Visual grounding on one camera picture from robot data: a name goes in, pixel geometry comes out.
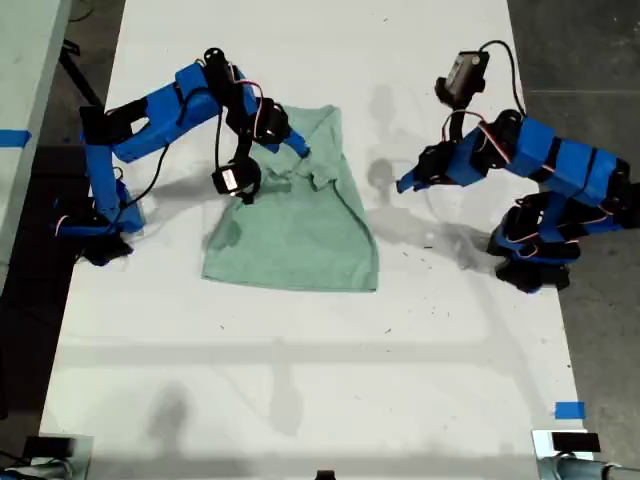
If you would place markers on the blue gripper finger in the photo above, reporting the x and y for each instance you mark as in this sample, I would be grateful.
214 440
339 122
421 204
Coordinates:
297 152
415 187
297 142
414 177

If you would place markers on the pale green T-shirt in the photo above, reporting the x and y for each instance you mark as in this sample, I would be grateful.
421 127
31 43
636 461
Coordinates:
300 240

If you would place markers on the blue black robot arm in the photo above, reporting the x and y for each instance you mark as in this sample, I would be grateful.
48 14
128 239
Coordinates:
550 150
160 120

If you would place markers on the black stand leg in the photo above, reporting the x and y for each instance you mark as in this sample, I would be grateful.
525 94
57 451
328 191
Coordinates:
80 75

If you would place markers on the pale side table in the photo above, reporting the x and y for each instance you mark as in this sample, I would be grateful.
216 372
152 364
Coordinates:
25 60

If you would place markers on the long blue tape strip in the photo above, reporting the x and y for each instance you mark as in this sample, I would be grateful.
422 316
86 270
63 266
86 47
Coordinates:
15 137

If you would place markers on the short blue tape strip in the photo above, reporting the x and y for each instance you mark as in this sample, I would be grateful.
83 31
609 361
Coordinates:
570 410

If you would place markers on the white plate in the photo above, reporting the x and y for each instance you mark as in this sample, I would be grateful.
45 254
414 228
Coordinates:
542 442

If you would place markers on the small black box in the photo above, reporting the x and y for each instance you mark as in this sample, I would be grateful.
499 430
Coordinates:
47 446
575 442

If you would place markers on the small black block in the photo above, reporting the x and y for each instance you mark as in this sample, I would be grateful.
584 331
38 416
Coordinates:
326 475

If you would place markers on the grey blue object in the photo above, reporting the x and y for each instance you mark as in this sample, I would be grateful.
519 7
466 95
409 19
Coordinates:
575 470
45 472

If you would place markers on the black camera stalk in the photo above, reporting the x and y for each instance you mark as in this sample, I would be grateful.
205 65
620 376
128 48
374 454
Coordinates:
454 125
245 147

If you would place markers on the black camera box, grey face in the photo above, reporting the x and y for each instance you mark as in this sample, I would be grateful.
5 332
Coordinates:
462 75

